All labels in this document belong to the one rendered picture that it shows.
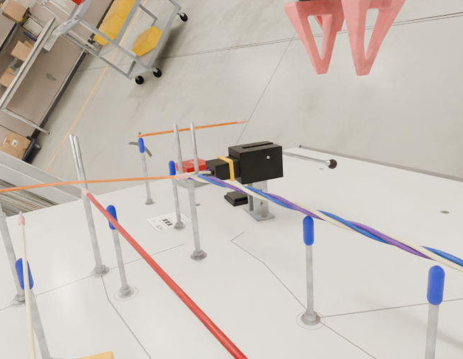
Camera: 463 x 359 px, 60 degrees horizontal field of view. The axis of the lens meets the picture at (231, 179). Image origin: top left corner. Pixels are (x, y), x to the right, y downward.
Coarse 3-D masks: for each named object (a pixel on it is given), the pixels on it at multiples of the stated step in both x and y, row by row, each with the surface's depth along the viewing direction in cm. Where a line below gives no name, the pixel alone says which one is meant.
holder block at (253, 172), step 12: (252, 144) 51; (264, 144) 50; (276, 144) 50; (240, 156) 47; (252, 156) 47; (264, 156) 48; (276, 156) 48; (240, 168) 47; (252, 168) 48; (264, 168) 48; (276, 168) 49; (240, 180) 48; (252, 180) 48; (264, 180) 49
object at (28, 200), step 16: (0, 160) 117; (16, 160) 120; (0, 176) 90; (16, 176) 92; (32, 176) 123; (48, 176) 125; (0, 192) 88; (16, 192) 91; (32, 192) 94; (48, 192) 96; (64, 192) 99; (80, 192) 132; (16, 208) 89; (32, 208) 91
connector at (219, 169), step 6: (228, 156) 50; (210, 162) 48; (216, 162) 47; (222, 162) 47; (228, 162) 47; (234, 162) 47; (210, 168) 48; (216, 168) 46; (222, 168) 47; (228, 168) 47; (234, 168) 47; (210, 174) 48; (216, 174) 46; (222, 174) 47; (228, 174) 47; (234, 174) 48
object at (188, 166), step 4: (188, 160) 68; (192, 160) 68; (200, 160) 68; (204, 160) 67; (176, 164) 67; (184, 164) 66; (188, 164) 66; (192, 164) 66; (200, 164) 65; (204, 164) 65; (176, 168) 67; (184, 168) 64; (188, 168) 64; (192, 168) 64; (200, 168) 65; (204, 168) 65; (184, 172) 64; (188, 172) 64
